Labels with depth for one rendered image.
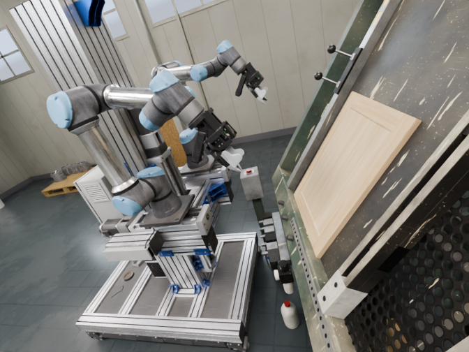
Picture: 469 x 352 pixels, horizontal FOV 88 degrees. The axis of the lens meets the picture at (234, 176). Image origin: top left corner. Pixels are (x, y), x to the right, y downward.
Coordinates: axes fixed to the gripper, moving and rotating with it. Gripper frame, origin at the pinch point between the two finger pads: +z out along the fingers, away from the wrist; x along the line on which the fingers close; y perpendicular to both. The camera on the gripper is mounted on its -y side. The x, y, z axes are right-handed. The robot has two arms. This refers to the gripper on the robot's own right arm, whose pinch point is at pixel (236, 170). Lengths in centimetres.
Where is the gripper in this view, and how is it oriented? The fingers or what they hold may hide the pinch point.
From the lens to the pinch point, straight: 78.3
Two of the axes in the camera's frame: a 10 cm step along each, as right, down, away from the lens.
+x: 2.0, -5.1, 8.4
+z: 6.7, 6.9, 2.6
